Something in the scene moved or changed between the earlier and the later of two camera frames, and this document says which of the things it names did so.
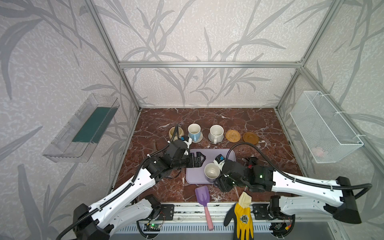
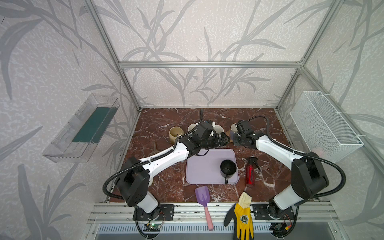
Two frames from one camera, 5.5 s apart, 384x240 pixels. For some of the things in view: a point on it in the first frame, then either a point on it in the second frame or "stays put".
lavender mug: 211,172 → 234,134
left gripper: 193,160 → 218,140
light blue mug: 194,131 stays put
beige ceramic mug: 180,132 stays put
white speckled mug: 216,133 stays put
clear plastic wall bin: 77,141 stays put
